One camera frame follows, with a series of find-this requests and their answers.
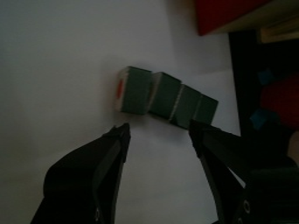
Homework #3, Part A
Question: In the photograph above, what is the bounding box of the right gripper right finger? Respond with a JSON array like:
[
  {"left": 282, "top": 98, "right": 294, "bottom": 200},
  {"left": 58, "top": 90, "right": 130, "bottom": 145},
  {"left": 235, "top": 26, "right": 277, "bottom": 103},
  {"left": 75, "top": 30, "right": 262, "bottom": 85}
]
[{"left": 189, "top": 118, "right": 299, "bottom": 224}]

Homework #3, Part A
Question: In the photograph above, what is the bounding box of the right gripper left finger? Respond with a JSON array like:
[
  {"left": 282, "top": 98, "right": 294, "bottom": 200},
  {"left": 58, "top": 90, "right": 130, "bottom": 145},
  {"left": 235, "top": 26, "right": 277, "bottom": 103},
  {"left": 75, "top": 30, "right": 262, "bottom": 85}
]
[{"left": 30, "top": 122, "right": 133, "bottom": 224}]

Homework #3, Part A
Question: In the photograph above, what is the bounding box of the white cutting board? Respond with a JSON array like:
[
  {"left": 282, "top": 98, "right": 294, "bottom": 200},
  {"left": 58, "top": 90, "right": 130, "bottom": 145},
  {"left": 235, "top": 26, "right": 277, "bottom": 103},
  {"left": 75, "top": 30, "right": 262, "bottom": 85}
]
[{"left": 0, "top": 0, "right": 249, "bottom": 224}]

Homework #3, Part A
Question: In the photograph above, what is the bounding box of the red plastic cup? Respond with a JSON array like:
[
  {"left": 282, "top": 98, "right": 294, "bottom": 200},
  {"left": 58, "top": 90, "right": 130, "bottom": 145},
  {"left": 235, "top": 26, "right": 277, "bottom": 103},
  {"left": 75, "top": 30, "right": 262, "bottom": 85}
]
[{"left": 260, "top": 73, "right": 299, "bottom": 130}]

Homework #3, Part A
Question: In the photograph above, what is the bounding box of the blue toy tool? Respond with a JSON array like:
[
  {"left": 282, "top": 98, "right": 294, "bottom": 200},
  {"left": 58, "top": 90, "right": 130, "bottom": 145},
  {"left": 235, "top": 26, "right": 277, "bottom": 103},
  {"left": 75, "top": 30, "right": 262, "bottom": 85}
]
[{"left": 249, "top": 68, "right": 277, "bottom": 130}]

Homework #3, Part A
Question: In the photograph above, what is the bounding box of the wooden box with slot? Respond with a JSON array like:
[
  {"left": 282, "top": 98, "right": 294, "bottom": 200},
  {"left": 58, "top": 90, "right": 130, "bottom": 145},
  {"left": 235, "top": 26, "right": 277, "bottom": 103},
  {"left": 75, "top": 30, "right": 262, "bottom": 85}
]
[{"left": 257, "top": 16, "right": 299, "bottom": 45}]

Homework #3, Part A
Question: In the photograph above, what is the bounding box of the wooden drawer with red front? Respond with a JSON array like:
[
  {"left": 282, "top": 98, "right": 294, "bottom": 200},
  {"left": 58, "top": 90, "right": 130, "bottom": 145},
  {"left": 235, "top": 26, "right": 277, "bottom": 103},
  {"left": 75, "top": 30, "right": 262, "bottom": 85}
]
[{"left": 194, "top": 0, "right": 299, "bottom": 37}]

